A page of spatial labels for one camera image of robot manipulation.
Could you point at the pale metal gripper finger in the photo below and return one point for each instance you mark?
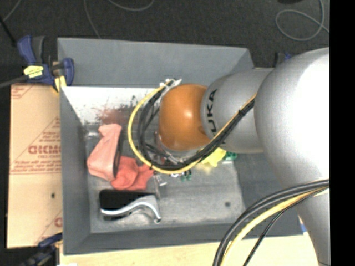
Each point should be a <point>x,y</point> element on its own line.
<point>160,180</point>

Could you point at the orange-red cloth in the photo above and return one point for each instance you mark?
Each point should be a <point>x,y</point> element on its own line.
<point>130,176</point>

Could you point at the silver metal lever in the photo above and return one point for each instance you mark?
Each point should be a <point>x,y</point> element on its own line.
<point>144,207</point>

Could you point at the yellow soft toy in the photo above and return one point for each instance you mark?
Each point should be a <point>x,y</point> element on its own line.
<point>213,157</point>

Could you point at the grey metal bin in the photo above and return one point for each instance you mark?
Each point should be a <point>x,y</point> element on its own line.
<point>194,195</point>

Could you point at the black flat box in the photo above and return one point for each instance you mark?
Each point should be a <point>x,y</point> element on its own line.
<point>119,198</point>

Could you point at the green small toy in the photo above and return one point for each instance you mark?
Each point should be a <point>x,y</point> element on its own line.
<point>230,156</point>

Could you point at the pink cloth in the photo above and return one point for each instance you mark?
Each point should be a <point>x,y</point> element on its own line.
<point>104,151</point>

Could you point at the brown cardboard board red print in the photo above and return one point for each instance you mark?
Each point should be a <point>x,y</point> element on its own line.
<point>33,137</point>

